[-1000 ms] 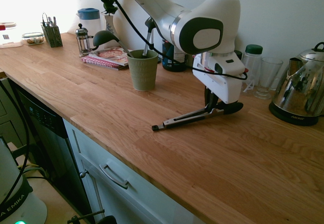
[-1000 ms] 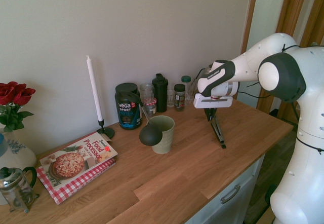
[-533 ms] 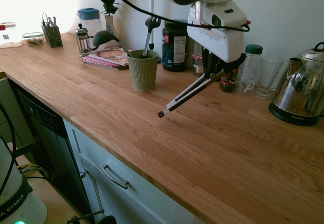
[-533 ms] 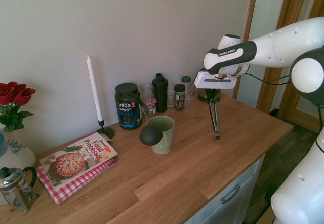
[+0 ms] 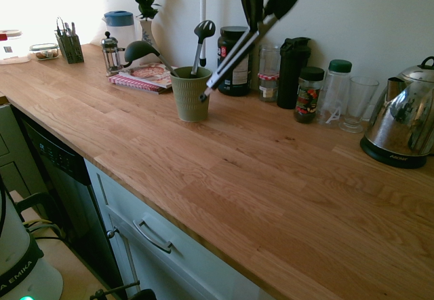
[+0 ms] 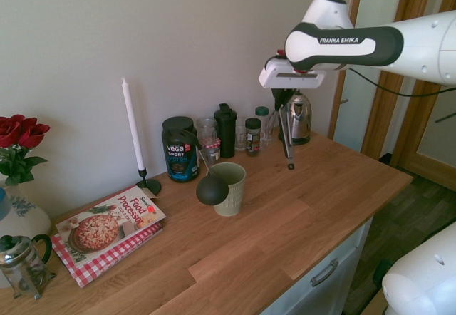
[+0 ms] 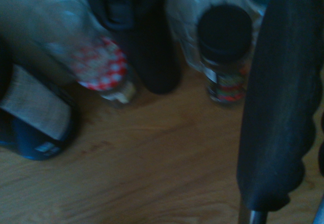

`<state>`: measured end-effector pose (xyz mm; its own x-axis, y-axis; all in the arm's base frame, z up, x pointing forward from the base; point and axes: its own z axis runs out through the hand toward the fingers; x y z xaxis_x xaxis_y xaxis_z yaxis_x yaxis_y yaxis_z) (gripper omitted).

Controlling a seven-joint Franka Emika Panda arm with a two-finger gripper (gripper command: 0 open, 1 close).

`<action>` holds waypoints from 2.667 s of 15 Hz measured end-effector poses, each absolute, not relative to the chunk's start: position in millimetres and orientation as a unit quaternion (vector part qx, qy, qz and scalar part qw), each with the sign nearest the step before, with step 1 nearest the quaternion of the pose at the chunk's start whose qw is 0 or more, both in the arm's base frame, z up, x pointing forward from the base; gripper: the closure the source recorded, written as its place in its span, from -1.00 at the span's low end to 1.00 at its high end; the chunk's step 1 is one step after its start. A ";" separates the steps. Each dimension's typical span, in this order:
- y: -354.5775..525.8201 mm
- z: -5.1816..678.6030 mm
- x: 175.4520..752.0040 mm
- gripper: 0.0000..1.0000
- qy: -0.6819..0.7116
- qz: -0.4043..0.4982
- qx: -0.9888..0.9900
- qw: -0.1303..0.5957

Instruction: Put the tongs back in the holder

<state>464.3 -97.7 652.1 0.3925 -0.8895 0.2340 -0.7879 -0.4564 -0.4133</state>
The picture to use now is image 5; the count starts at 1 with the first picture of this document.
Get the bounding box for black dishwasher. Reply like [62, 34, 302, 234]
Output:
[12, 108, 126, 297]

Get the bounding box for black Vega protein tub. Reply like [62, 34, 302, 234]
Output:
[216, 25, 252, 97]

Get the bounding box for clear drinking glass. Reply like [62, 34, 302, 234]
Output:
[338, 76, 380, 134]

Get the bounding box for green cutlery caddy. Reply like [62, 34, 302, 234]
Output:
[54, 32, 85, 64]

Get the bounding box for grey green cabinet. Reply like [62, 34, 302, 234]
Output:
[0, 102, 47, 212]

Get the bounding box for metal tongs with black tips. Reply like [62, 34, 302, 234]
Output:
[199, 0, 303, 103]

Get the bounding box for white vase with blue pattern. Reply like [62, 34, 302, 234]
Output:
[138, 19, 160, 65]

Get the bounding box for black metal clamp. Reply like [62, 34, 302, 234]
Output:
[89, 280, 157, 300]

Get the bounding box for yellow green cable bundle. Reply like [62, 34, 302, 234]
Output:
[22, 218, 64, 240]

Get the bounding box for black ladle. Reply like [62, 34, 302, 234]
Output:
[123, 40, 180, 79]

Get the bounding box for green ribbed utensil holder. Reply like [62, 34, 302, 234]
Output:
[170, 66, 213, 123]

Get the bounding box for Food Processor cookbook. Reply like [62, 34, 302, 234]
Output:
[118, 62, 179, 90]

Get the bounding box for metal drawer handle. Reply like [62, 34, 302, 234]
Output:
[132, 219, 173, 254]

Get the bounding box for black slotted spoon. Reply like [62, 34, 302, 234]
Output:
[189, 20, 217, 79]

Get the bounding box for clear glass jar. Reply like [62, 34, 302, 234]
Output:
[258, 44, 281, 75]

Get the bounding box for black kettle base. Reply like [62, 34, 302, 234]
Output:
[359, 136, 429, 170]

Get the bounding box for white container with red clip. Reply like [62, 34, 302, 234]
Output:
[0, 29, 32, 66]

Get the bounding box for glass French press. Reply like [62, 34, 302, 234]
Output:
[100, 31, 132, 77]

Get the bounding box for black shaker bottle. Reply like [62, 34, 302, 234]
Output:
[276, 37, 312, 110]

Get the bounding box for red checked book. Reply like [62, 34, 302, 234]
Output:
[108, 74, 174, 96]

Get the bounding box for pitcher with blue lid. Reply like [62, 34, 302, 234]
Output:
[102, 10, 136, 48]

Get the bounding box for clear bottle with green lid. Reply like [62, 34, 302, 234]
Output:
[317, 59, 353, 126]

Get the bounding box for spice jar with black lid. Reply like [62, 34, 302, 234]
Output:
[293, 66, 326, 124]

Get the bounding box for white kitchen cabinet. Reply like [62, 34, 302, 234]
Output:
[84, 159, 272, 300]

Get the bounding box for small jar red checked lid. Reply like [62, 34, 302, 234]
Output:
[257, 72, 279, 103]

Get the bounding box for stainless steel electric kettle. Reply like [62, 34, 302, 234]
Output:
[364, 56, 434, 157]

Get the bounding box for glass food container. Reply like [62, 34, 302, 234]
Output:
[28, 43, 60, 60]

